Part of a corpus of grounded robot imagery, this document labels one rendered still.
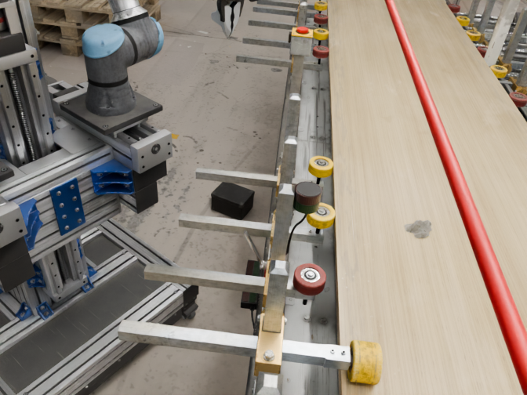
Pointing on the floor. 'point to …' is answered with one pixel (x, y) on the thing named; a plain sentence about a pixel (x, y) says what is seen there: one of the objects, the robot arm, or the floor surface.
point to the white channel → (501, 31)
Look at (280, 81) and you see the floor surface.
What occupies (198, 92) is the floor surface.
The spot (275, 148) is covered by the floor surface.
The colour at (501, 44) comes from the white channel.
